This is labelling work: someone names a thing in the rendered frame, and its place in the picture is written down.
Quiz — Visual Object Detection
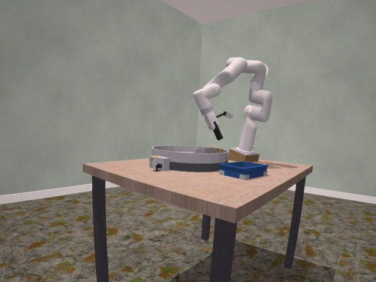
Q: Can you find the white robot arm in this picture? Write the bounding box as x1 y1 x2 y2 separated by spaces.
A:
193 58 273 154

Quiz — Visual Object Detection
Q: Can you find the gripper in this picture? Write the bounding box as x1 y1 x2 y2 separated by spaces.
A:
202 110 223 140

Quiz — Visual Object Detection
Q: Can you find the blue crate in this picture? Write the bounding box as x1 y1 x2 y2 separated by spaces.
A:
219 161 268 180

